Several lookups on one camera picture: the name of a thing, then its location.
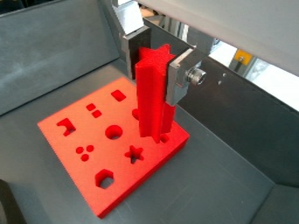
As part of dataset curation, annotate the red shape-sorting block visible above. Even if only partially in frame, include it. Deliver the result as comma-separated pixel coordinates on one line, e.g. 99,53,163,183
39,78,190,218

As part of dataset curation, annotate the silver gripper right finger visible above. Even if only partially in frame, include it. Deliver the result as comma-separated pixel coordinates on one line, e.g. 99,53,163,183
166,48,208,106

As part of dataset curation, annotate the red star-shaped peg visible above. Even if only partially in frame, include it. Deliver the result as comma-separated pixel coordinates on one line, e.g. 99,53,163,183
135,44,175,143

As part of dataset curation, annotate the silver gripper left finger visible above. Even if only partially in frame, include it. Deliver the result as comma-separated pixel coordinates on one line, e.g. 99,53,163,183
113,0,151,80

